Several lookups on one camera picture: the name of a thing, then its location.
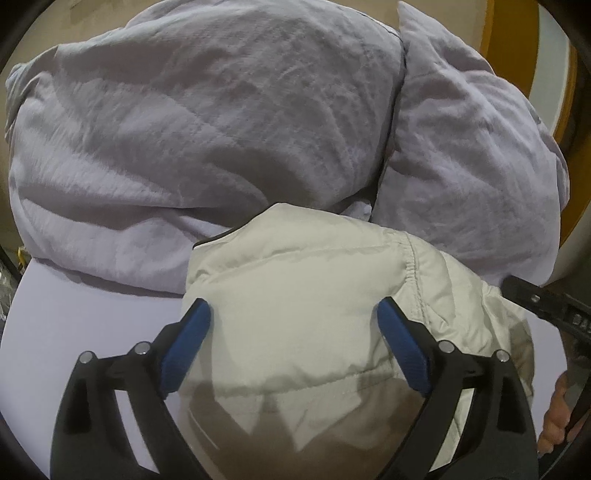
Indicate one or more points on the lavender pillow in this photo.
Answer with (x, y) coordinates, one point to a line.
(471, 152)

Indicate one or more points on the cream puffer jacket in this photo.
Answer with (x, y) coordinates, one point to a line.
(314, 295)

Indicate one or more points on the lavender jacket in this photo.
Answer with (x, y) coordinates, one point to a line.
(194, 129)

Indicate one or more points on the bed with lavender sheet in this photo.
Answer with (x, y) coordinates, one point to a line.
(92, 314)

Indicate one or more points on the wooden door frame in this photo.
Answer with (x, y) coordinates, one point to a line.
(549, 64)

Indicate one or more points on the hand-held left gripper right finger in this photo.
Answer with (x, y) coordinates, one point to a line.
(406, 353)

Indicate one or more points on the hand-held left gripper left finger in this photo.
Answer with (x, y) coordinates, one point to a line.
(184, 353)

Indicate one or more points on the person's right hand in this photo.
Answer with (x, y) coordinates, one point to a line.
(556, 415)

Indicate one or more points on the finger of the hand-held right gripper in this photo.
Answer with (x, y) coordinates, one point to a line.
(526, 293)

